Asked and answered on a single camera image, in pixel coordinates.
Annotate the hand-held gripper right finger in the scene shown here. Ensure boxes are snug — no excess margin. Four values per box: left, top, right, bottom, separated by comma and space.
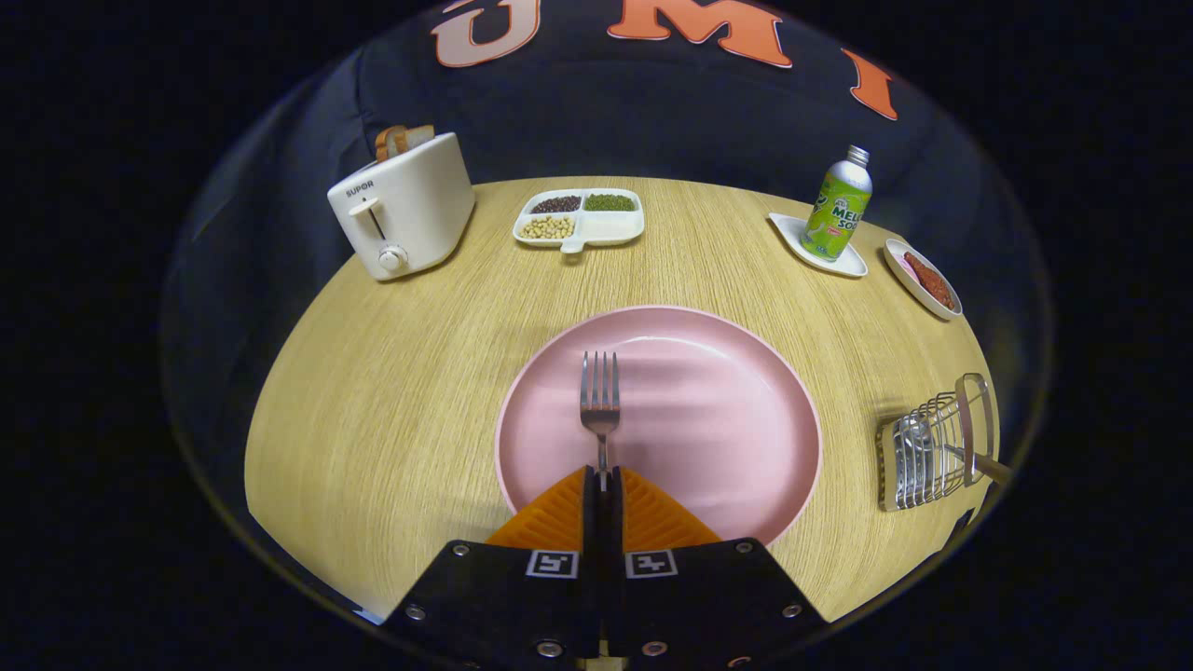
610, 466, 830, 667

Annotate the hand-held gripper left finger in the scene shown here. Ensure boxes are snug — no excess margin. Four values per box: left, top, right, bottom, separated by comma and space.
384, 466, 597, 667

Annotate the metal fork with brown handle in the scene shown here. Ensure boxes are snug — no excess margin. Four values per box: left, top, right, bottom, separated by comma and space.
580, 350, 623, 493

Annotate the metal spoon with brown handle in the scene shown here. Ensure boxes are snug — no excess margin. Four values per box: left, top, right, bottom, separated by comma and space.
893, 415, 1014, 486

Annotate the pink round plate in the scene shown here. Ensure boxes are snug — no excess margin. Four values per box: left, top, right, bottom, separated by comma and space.
494, 305, 823, 549

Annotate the white square coaster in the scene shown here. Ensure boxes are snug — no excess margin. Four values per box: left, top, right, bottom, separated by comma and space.
768, 212, 869, 279

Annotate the white oval plate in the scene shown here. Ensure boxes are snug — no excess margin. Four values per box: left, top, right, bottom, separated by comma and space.
884, 239, 964, 322

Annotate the white divided dish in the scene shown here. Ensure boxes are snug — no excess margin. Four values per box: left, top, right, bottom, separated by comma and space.
513, 188, 646, 254

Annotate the brown meat slice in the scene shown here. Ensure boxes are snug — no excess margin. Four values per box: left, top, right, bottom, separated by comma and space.
902, 252, 957, 311

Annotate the white toaster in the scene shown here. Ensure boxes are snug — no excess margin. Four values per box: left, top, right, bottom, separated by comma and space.
327, 131, 476, 282

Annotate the green soda bottle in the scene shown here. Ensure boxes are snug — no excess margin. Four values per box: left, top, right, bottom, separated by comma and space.
801, 145, 873, 263

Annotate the black backdrop cloth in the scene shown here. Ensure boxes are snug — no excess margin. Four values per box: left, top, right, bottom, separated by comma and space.
158, 0, 1054, 523

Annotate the metal wire basket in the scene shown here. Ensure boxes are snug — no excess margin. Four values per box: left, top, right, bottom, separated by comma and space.
877, 373, 1000, 513

